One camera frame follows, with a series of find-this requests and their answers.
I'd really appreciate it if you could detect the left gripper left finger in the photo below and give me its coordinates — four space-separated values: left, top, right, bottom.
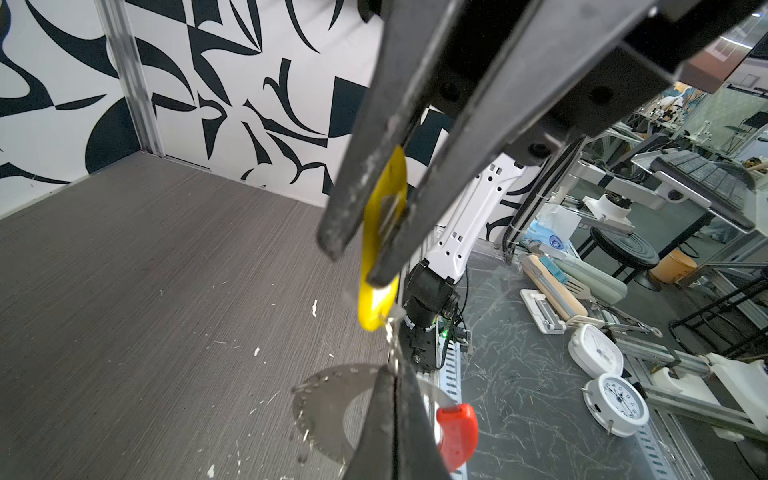
316 1 465 260

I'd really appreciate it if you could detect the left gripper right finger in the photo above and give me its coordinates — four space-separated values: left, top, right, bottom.
368 1 655 286

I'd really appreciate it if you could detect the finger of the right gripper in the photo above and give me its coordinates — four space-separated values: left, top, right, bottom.
394 355 450 479
343 367 396 480

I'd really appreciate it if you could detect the red key tag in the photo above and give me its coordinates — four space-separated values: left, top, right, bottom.
436 403 479 472

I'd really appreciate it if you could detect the yellow key tag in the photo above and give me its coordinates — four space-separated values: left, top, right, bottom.
358 146 408 331

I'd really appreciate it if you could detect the white plastic holder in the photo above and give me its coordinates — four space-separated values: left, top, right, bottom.
520 289 567 335

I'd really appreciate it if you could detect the white alarm clock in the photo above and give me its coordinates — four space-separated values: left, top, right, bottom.
581 373 650 438
568 324 624 378

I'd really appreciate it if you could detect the black round stool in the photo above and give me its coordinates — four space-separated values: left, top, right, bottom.
589 227 660 285

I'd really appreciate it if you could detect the white cable duct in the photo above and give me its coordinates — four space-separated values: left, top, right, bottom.
437 335 475 480

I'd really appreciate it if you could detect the wooden handled tool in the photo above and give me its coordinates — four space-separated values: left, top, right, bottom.
520 255 588 321

